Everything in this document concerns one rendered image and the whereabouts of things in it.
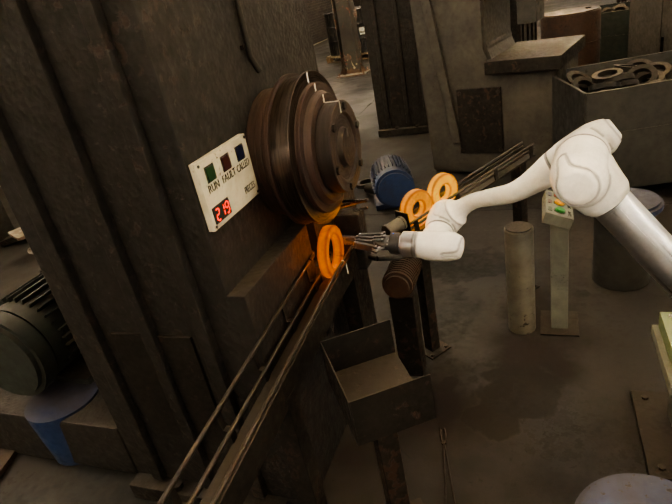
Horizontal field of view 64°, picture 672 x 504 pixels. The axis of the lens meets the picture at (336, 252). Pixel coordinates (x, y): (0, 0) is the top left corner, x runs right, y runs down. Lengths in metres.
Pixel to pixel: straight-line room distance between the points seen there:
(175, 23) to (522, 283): 1.73
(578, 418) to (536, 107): 2.54
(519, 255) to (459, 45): 2.25
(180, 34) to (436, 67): 3.13
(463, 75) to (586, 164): 3.00
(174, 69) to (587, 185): 1.00
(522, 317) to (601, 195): 1.23
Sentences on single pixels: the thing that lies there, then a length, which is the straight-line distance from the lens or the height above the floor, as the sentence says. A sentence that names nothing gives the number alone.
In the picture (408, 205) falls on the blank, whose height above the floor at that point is 0.74.
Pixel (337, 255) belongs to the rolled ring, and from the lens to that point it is 1.92.
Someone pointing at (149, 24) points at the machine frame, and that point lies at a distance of 1.35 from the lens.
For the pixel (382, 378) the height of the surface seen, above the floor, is 0.60.
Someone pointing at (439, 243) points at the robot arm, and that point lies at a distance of 1.81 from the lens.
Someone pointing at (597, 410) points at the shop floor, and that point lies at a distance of 2.29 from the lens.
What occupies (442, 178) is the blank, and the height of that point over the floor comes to 0.78.
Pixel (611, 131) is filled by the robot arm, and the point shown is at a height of 1.10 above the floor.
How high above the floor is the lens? 1.56
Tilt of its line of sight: 26 degrees down
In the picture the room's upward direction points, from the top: 12 degrees counter-clockwise
